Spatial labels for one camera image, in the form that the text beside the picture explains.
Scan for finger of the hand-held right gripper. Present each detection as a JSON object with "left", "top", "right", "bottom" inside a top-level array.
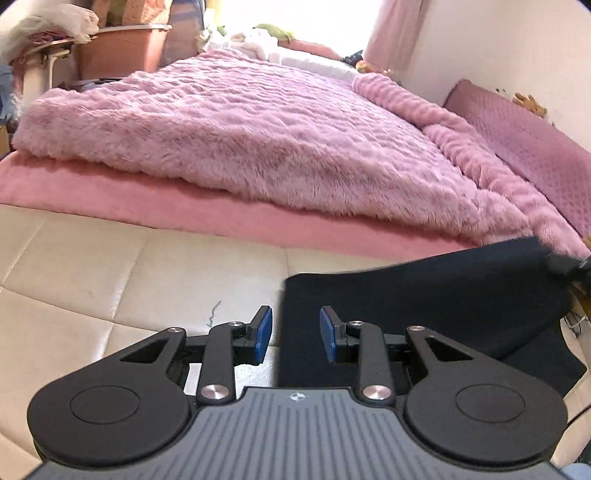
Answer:
[{"left": 545, "top": 251, "right": 591, "bottom": 283}]

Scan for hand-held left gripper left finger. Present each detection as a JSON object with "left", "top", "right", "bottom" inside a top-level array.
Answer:
[{"left": 111, "top": 305, "right": 274, "bottom": 406}]

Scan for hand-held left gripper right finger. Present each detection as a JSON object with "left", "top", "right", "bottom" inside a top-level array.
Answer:
[{"left": 318, "top": 305, "right": 482, "bottom": 406}]

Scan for black pants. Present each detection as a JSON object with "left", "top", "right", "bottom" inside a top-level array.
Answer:
[{"left": 277, "top": 236, "right": 588, "bottom": 400}]

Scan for pink quilted headboard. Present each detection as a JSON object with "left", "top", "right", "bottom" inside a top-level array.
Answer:
[{"left": 442, "top": 78, "right": 591, "bottom": 234}]

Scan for cream leather bed bench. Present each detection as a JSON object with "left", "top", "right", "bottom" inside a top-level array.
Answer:
[{"left": 0, "top": 203, "right": 591, "bottom": 464}]

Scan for yellow plush toy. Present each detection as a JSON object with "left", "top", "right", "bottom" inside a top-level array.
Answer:
[{"left": 512, "top": 92, "right": 548, "bottom": 117}]

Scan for pink bed sheet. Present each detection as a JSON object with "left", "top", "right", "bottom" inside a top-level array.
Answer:
[{"left": 0, "top": 150, "right": 477, "bottom": 257}]

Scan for pink fluffy blanket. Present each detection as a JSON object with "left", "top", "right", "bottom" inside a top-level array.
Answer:
[{"left": 14, "top": 48, "right": 591, "bottom": 260}]

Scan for white bedding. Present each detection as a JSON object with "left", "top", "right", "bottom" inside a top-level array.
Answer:
[{"left": 222, "top": 32, "right": 362, "bottom": 83}]

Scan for pink curtain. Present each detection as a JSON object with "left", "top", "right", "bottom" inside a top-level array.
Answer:
[{"left": 365, "top": 0, "right": 433, "bottom": 75}]

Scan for green cloth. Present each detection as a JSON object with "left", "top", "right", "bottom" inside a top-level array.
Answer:
[{"left": 254, "top": 24, "right": 294, "bottom": 40}]

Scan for blue striped storage bag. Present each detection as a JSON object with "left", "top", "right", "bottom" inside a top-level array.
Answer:
[{"left": 161, "top": 0, "right": 206, "bottom": 68}]

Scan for small white table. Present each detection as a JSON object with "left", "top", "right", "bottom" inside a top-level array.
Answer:
[{"left": 18, "top": 39, "right": 77, "bottom": 100}]

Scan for beige floral bag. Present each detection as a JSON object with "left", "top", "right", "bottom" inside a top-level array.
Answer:
[{"left": 90, "top": 0, "right": 174, "bottom": 29}]

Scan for white cloth pile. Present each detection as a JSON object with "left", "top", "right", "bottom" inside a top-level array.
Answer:
[{"left": 0, "top": 4, "right": 100, "bottom": 59}]

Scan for white cable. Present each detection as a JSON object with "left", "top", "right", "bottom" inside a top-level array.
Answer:
[{"left": 561, "top": 311, "right": 591, "bottom": 343}]

